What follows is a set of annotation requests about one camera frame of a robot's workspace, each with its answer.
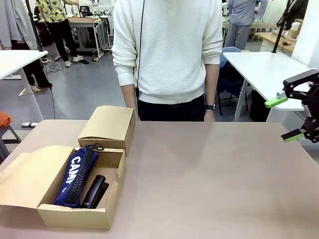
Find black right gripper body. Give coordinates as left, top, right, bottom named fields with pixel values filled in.
left=302, top=82, right=319, bottom=125

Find small cardboard box with lid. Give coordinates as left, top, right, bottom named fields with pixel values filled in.
left=77, top=105, right=136, bottom=157

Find black stapler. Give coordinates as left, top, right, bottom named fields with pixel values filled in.
left=81, top=174, right=110, bottom=209

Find navy Campus pencil case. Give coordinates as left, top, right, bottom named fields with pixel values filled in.
left=53, top=143, right=105, bottom=209

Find person's right forearm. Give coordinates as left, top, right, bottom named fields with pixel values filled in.
left=121, top=84, right=138, bottom=109

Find person's left forearm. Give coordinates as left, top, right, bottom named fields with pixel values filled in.
left=203, top=63, right=220, bottom=106

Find large cardboard box with lid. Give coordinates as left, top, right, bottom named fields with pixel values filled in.
left=0, top=145, right=127, bottom=230

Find person's left hand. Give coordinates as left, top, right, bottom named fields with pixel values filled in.
left=203, top=109, right=216, bottom=122

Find black bag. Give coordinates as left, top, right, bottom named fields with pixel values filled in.
left=250, top=89, right=272, bottom=122

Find white table angled legs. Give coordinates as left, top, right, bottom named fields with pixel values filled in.
left=222, top=51, right=312, bottom=122

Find chair with blue jacket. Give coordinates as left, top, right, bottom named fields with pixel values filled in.
left=215, top=46, right=250, bottom=116

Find light wooden workbench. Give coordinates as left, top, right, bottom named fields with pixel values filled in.
left=254, top=31, right=298, bottom=53

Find black stand pole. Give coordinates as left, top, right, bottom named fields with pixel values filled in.
left=272, top=0, right=297, bottom=54

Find person in grey clothes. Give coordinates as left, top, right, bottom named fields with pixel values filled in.
left=224, top=0, right=269, bottom=50

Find person's dark trousers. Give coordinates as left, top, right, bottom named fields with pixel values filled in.
left=137, top=94, right=207, bottom=122

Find person white sweater torso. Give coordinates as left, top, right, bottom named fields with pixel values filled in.
left=111, top=0, right=223, bottom=103

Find wooden top background desk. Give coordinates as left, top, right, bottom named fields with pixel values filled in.
left=66, top=16, right=112, bottom=61

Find person in yellow shirt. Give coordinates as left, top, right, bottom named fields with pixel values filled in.
left=34, top=0, right=84, bottom=68

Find white table with leg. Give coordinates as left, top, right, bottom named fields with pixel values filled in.
left=0, top=49, right=48, bottom=120

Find grey stool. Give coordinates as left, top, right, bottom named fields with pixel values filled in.
left=0, top=125, right=22, bottom=164

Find orange cloth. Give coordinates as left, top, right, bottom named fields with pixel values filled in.
left=0, top=112, right=12, bottom=128

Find hanging grey coat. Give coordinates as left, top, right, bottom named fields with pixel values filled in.
left=0, top=0, right=38, bottom=50

